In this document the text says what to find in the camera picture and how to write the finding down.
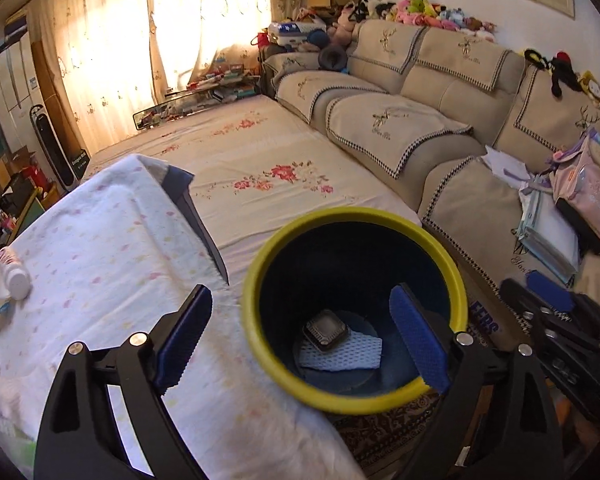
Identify low shelf with books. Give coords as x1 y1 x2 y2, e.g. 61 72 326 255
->
133 67 260 131

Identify white supplement bottle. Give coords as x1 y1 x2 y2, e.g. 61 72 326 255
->
0 246 31 300

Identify white dotted tablecloth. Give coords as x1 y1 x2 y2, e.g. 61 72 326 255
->
0 155 362 479

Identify yellow rimmed trash bin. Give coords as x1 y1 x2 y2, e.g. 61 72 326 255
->
242 207 468 415

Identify stuffed toy pile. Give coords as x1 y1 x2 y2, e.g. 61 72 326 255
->
266 0 499 44

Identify floral bed sheet platform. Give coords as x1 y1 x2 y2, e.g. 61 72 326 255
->
86 96 418 284

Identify pink school backpack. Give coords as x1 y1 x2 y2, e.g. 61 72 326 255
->
550 127 600 255

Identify cream curtains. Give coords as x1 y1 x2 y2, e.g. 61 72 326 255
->
27 0 302 153

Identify white standing air conditioner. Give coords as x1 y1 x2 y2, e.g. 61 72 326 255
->
0 31 46 154

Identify black tower fan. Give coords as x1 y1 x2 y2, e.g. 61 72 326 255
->
29 104 79 192

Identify stack of books on sofa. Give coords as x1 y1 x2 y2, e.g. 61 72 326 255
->
516 183 580 286

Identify beige sofa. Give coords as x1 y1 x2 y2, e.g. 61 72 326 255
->
263 20 600 326

